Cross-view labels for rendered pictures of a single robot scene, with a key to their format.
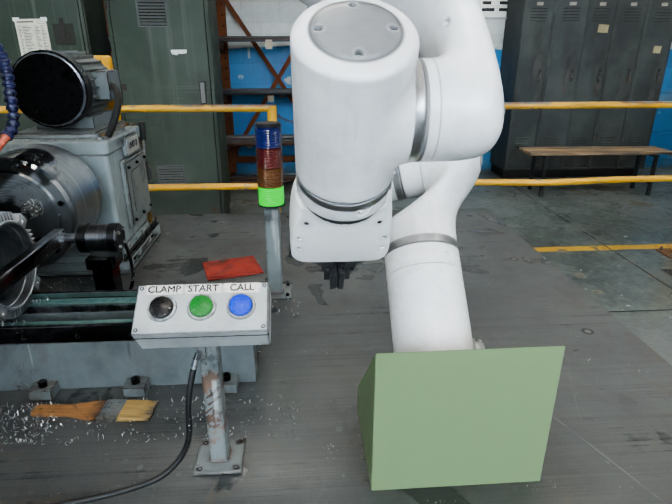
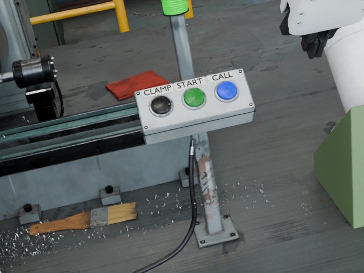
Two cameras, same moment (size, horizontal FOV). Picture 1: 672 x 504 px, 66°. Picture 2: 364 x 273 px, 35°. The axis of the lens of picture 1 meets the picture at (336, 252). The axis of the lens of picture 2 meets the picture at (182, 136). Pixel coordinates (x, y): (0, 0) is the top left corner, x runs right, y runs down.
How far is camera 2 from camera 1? 0.29 m
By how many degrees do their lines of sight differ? 7
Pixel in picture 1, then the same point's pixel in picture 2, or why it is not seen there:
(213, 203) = (49, 36)
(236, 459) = (229, 229)
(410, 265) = (350, 34)
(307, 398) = (266, 175)
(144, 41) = not seen: outside the picture
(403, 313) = (352, 77)
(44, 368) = (25, 194)
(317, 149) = not seen: outside the picture
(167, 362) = (133, 168)
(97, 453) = (107, 249)
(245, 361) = not seen: hidden behind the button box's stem
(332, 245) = (327, 15)
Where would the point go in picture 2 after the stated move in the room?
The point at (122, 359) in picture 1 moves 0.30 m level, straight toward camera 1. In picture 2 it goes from (93, 173) to (170, 248)
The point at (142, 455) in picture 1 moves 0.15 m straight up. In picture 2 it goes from (147, 242) to (129, 170)
